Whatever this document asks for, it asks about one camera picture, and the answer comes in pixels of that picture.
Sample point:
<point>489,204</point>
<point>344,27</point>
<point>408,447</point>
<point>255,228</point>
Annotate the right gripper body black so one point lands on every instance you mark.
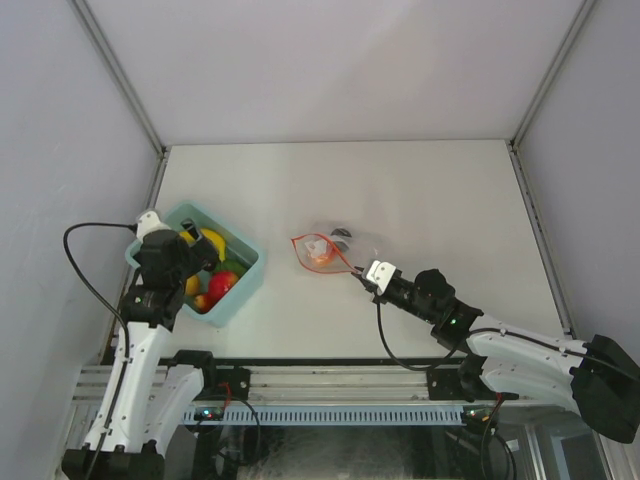
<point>400,295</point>

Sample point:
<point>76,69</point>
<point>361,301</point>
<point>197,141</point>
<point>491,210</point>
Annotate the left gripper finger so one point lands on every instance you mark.
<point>189,230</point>
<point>205,245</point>

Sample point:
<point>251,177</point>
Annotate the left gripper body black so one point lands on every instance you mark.
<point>194,260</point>

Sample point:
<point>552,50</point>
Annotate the fake green vegetable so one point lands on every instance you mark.
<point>231,265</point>

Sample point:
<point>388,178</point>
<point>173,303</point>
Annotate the clear zip top bag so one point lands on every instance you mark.
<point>365,247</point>

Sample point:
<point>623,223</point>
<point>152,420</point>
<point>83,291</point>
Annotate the white zip slider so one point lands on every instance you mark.
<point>316,247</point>

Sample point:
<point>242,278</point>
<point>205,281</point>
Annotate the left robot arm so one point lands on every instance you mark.
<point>133,427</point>

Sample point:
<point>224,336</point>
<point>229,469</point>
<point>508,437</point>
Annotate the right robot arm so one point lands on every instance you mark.
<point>596,379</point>

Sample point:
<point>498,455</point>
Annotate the fake yellow banana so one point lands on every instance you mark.
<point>213,237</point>

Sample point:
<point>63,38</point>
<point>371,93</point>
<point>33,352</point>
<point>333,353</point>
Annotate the fake red yellow apple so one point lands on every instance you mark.
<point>220,284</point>

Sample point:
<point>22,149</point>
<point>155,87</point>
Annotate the fake dark plum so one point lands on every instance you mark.
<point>341,238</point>

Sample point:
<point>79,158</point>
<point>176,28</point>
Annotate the fake small peach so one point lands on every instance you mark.
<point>322,261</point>

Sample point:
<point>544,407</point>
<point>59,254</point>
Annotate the teal plastic bin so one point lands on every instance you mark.
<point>238,247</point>

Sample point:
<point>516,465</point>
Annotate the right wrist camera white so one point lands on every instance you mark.
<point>381,272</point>

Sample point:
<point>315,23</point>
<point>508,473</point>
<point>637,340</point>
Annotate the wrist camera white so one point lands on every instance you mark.
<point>381,272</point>
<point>147,222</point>

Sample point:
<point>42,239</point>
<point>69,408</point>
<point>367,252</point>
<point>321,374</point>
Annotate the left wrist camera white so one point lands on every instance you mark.
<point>147,222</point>

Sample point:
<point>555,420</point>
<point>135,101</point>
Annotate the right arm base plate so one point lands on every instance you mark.
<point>444,385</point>

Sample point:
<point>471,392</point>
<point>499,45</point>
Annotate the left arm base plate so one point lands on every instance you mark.
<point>228,382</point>

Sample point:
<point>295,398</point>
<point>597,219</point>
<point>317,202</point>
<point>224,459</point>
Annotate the aluminium rail frame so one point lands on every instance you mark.
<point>356,385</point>

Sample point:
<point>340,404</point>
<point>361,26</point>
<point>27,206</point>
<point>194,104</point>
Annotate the blue slotted cable duct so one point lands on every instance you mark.
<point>241,415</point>

